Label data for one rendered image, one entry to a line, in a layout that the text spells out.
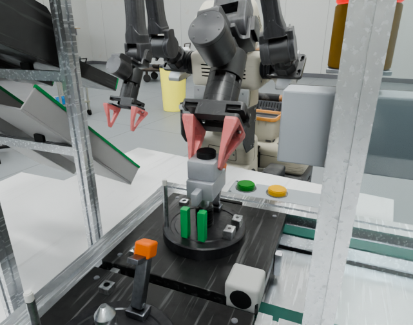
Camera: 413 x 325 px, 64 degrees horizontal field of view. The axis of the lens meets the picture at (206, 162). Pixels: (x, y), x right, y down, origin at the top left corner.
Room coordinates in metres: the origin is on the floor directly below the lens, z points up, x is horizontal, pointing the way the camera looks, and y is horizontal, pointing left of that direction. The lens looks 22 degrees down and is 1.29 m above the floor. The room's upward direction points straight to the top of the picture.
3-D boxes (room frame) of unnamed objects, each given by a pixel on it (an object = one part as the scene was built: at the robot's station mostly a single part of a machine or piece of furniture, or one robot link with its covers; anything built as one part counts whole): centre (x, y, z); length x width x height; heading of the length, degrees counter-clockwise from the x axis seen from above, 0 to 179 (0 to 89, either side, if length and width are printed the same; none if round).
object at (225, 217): (0.47, 0.00, 0.98); 0.14 x 0.14 x 0.02
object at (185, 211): (0.44, 0.03, 1.01); 0.01 x 0.01 x 0.05; 69
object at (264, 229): (0.47, 0.00, 0.96); 0.24 x 0.24 x 0.02; 69
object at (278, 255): (0.43, -0.11, 0.95); 0.01 x 0.01 x 0.04; 69
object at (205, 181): (0.47, 0.00, 1.08); 0.08 x 0.04 x 0.07; 159
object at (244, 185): (0.67, -0.09, 0.96); 0.04 x 0.04 x 0.02
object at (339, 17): (0.29, -0.13, 1.29); 0.05 x 0.05 x 0.05
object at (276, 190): (0.64, -0.15, 0.96); 0.04 x 0.04 x 0.02
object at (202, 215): (0.43, 0.01, 1.01); 0.01 x 0.01 x 0.05; 69
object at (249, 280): (0.35, -0.05, 0.97); 0.05 x 0.05 x 0.04; 69
